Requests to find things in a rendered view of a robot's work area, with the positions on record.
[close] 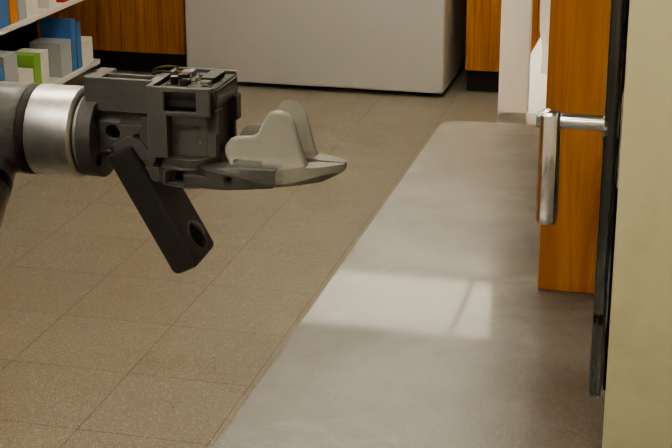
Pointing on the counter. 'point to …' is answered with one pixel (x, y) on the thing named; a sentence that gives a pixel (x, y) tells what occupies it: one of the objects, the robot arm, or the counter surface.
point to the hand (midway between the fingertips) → (329, 174)
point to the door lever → (551, 117)
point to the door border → (613, 173)
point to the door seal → (617, 166)
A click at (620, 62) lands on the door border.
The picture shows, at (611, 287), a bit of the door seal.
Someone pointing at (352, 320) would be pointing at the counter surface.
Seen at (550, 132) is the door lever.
